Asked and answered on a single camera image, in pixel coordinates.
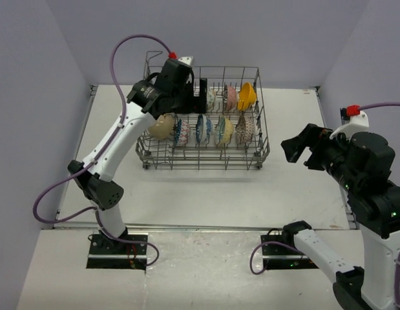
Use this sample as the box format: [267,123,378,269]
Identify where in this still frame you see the pink patterned bowl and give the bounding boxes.
[222,85,238,111]

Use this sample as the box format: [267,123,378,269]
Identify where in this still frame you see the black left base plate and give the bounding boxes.
[86,233,148,271]

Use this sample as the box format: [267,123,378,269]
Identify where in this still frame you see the blue triangle pattern bowl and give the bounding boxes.
[173,119,191,147]

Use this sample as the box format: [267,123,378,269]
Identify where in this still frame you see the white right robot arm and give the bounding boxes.
[281,124,400,309]

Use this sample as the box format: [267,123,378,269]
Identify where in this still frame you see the white green floral bowl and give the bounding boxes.
[206,87,216,111]

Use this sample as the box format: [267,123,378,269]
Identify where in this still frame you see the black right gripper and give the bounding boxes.
[281,121,360,191]

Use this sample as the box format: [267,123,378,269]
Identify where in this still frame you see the beige front bowl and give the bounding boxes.
[147,114,174,140]

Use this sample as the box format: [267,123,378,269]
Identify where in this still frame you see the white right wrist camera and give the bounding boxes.
[330,105,369,140]

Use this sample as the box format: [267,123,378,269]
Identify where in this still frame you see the blue white floral bowl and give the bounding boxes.
[196,114,213,144]

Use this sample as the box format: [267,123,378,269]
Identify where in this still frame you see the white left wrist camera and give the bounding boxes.
[168,52,194,67]

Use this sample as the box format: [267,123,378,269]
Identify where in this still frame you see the yellow teal flower bowl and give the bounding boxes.
[215,116,234,147]

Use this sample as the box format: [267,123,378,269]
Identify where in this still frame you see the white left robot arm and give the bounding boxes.
[68,56,207,254]

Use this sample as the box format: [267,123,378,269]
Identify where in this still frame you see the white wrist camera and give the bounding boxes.
[330,105,369,140]
[168,52,194,67]

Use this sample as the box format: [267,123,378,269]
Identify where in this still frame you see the brown lattice pattern bowl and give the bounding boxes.
[235,114,256,145]

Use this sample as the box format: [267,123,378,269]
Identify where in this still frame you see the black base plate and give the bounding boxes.
[86,233,148,271]
[262,244,317,270]

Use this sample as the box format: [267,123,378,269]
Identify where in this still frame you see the grey wire dish rack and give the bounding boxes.
[136,66,270,170]

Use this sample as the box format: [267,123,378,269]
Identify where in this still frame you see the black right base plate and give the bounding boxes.
[262,244,317,270]

